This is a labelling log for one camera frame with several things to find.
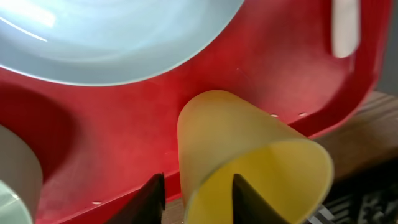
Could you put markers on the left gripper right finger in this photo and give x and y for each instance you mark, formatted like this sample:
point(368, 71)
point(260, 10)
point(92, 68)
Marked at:
point(249, 207)

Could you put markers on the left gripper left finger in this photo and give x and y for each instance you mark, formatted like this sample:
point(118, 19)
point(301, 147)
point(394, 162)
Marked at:
point(146, 207)

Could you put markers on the yellow plastic cup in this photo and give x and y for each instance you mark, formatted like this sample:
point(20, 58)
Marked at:
point(222, 138)

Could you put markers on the mint green bowl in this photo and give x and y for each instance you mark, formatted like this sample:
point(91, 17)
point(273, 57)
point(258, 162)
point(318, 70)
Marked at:
point(21, 180)

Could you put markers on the light blue plate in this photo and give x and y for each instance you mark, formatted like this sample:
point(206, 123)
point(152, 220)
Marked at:
point(107, 42)

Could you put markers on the white plastic spoon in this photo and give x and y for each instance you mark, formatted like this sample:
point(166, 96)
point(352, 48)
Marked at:
point(345, 27)

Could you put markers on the red serving tray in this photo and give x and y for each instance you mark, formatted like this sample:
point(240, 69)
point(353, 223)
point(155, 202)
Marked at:
point(98, 145)

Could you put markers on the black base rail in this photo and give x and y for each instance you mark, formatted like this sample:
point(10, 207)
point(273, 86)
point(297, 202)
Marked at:
point(368, 197)

